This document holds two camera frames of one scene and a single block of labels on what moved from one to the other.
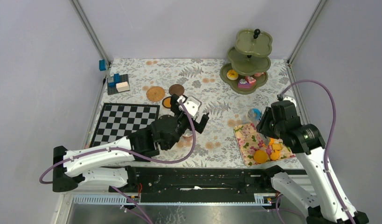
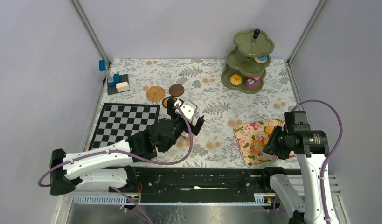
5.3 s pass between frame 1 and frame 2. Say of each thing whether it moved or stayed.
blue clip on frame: stayed
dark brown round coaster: stayed
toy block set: stayed
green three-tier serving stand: stayed
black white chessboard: stayed
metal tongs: moved
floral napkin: stayed
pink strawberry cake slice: moved
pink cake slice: moved
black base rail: stayed
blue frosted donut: moved
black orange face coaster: stayed
